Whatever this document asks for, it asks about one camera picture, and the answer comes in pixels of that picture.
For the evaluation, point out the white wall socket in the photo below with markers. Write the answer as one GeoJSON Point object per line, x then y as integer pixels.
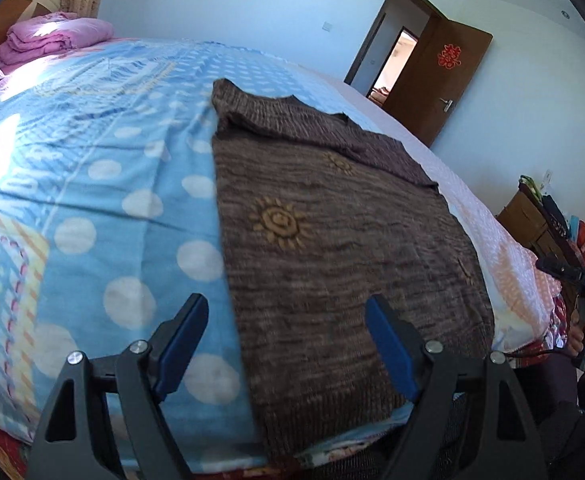
{"type": "Point", "coordinates": [548, 176]}

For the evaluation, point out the pink folded blanket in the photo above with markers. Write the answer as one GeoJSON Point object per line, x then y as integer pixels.
{"type": "Point", "coordinates": [52, 35]}

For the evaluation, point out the green patterned packet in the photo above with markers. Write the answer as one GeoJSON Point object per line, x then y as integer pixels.
{"type": "Point", "coordinates": [531, 186]}

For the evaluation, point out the dark cloth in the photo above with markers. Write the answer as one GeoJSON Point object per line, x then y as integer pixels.
{"type": "Point", "coordinates": [554, 217]}

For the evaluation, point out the brown door frame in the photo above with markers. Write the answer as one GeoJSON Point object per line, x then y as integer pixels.
{"type": "Point", "coordinates": [372, 30]}

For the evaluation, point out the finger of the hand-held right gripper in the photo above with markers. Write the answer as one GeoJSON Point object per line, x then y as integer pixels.
{"type": "Point", "coordinates": [559, 269]}

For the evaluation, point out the person's dark pants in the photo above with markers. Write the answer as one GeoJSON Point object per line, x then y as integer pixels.
{"type": "Point", "coordinates": [562, 420]}

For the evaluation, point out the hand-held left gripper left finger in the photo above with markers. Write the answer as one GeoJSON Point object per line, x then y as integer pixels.
{"type": "Point", "coordinates": [183, 340]}

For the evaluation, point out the brown knitted sweater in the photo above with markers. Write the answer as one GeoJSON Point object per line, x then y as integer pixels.
{"type": "Point", "coordinates": [332, 260]}

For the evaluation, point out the blue and pink dotted bedsheet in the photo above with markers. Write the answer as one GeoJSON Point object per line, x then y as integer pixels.
{"type": "Point", "coordinates": [97, 210]}

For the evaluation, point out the red paper door decoration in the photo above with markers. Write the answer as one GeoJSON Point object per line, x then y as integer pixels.
{"type": "Point", "coordinates": [449, 55]}

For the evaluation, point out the brown wooden door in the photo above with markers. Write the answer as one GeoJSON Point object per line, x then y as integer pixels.
{"type": "Point", "coordinates": [447, 95]}

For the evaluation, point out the wooden cabinet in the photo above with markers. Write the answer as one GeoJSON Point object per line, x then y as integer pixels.
{"type": "Point", "coordinates": [522, 220]}

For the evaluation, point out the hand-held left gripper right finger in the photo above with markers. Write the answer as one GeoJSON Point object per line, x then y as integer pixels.
{"type": "Point", "coordinates": [387, 341]}

